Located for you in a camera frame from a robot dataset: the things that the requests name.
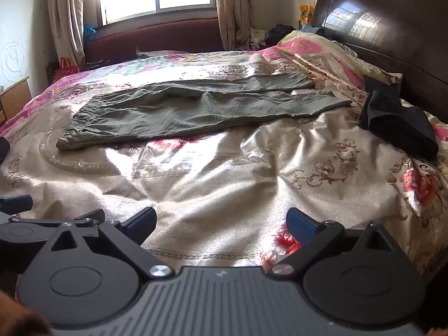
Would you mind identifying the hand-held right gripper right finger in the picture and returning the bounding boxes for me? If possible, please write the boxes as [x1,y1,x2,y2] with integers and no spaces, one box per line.
[267,207,403,276]

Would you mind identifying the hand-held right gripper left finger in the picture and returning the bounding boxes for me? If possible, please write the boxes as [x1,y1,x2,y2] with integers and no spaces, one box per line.
[45,206,176,281]

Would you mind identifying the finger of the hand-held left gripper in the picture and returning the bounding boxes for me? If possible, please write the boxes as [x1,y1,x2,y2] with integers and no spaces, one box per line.
[0,195,34,215]
[8,209,106,231]

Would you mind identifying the green pants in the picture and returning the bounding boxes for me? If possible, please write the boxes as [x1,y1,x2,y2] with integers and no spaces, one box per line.
[56,74,353,151]

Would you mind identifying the floral satin bedspread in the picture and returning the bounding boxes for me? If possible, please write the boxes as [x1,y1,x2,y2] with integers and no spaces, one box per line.
[0,50,448,288]

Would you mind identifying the wooden nightstand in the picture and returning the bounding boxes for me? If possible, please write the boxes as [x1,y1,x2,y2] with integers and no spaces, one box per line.
[0,76,33,127]

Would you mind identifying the folded black garment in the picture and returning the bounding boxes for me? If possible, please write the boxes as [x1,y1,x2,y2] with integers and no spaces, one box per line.
[358,75,439,160]

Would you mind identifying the red bag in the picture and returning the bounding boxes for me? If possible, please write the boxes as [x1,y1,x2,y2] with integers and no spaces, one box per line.
[52,57,80,80]

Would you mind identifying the floral pillow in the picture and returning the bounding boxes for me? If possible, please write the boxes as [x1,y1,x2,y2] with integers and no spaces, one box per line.
[276,30,403,85]

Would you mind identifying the maroon upholstered bench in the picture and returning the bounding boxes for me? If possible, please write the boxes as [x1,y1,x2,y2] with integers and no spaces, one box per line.
[84,17,225,66]

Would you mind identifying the pile of dark clothes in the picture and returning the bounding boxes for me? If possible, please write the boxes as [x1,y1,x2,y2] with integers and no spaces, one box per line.
[264,24,299,48]

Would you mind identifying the beige curtain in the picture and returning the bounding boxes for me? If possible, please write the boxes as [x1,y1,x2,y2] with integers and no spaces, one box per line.
[213,0,256,52]
[46,0,106,71]

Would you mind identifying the dark wooden headboard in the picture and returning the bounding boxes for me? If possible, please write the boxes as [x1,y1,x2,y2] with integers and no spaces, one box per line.
[312,0,448,124]

